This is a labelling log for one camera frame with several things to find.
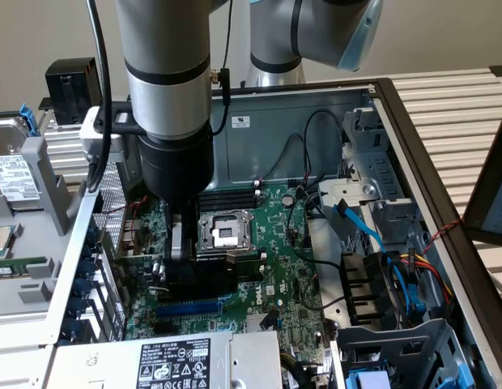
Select red black twisted wire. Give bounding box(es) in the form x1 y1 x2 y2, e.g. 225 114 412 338
421 217 465 255
100 195 151 248

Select thick black camera cable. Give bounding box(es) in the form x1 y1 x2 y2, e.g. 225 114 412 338
85 0 115 195

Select yellow red black power wires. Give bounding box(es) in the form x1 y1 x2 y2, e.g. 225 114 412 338
396 250 457 313

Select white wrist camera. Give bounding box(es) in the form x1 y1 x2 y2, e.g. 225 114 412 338
79 103 133 163

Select silver chipset heatsink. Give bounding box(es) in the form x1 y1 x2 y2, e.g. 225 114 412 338
245 311 279 334

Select thin black wire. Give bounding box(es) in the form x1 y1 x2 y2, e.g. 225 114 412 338
302 109 346 190
260 133 307 183

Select green motherboard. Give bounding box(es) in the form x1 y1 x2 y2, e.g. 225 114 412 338
125 184 337 389

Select black plastic box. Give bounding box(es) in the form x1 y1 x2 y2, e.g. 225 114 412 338
45 57 103 126

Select black plastic bracket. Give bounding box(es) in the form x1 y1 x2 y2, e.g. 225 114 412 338
339 250 402 327

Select silver CPU chip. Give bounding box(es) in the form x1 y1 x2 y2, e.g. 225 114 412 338
0 224 15 259

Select silver hard disk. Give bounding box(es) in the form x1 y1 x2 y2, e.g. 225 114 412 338
0 116 44 212

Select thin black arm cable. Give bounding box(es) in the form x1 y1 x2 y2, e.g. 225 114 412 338
212 0 235 137

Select blue disk wire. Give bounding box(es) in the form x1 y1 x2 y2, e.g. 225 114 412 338
334 199 428 325

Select silver power supply unit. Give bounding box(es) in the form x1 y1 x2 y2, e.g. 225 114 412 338
44 330 283 389

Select grey metal drive cage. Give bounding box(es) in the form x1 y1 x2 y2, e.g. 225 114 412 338
330 318 495 389

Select silver CPU socket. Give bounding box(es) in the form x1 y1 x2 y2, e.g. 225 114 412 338
196 209 258 257

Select open PC case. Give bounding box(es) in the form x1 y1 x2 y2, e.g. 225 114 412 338
0 77 502 389

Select blue expansion slot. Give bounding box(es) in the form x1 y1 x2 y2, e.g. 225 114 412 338
155 298 224 319

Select grey parts rack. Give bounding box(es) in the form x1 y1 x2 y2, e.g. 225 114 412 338
0 135 80 318

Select silver disk bay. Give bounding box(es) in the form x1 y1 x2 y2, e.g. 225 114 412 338
342 107 428 252

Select black framed monitor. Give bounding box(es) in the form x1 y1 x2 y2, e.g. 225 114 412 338
463 92 502 248

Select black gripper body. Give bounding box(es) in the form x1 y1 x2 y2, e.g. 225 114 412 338
136 129 215 212

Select blue plastic disk rail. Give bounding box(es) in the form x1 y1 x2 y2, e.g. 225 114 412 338
19 104 36 137

